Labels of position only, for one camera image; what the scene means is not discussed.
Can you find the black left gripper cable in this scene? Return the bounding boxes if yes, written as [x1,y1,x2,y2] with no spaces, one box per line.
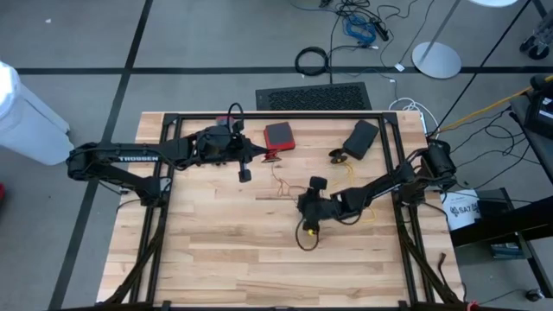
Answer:
[227,102,246,133]

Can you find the black desk device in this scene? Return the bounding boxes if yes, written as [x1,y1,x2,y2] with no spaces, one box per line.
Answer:
[530,73,553,140]

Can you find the black pouch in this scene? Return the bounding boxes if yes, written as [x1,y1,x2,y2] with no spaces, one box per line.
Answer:
[342,119,381,162]

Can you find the yellow cord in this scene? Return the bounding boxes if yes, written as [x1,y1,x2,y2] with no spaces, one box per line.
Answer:
[338,160,378,225]

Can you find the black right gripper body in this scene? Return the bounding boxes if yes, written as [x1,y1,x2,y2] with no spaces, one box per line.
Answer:
[297,189,345,232]

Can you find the black metal table frame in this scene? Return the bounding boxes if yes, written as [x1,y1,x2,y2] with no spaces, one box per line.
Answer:
[97,111,466,311]

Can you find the black spool for yellow cord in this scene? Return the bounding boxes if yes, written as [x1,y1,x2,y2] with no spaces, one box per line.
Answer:
[328,147,349,166]

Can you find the black floor vent grate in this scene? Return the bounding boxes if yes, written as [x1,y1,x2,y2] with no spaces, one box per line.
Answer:
[254,81,373,112]

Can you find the white floor cable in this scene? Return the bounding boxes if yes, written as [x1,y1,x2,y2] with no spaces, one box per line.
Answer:
[387,97,440,130]

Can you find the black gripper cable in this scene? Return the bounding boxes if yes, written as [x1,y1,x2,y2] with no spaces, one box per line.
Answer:
[294,218,321,252]
[227,102,246,133]

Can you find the silver lamp stand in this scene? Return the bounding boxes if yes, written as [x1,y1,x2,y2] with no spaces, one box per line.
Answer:
[410,0,519,80]

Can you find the coiled black floor cable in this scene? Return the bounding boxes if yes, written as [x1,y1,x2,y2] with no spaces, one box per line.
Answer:
[294,45,331,79]

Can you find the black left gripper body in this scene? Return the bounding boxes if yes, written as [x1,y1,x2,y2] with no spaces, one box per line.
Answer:
[196,124,256,164]

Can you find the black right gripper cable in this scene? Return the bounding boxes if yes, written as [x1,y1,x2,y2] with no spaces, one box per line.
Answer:
[294,218,321,252]

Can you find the brown strap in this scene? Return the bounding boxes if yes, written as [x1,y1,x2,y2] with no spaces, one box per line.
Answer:
[435,251,449,284]

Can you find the white trash bin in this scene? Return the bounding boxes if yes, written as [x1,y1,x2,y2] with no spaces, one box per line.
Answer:
[0,60,76,167]

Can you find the red box with dark lid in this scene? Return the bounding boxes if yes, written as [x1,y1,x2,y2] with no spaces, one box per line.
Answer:
[264,121,297,152]

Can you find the blue floor cable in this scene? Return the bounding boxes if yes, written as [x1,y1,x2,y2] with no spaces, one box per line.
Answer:
[343,14,378,45]

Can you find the yellow floor cable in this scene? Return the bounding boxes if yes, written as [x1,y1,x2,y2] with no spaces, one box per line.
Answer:
[438,73,553,133]

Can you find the black spool for red wire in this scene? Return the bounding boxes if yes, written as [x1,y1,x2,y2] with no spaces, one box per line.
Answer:
[261,149,283,165]

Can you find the cart with black casters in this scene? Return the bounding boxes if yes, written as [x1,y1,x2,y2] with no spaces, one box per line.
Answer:
[518,0,553,61]

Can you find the black power strip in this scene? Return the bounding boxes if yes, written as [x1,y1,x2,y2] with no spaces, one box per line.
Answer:
[369,16,391,42]

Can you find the small black box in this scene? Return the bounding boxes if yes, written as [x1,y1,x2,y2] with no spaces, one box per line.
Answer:
[474,187,515,219]

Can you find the black side desk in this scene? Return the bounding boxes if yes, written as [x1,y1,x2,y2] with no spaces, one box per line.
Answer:
[448,92,553,299]

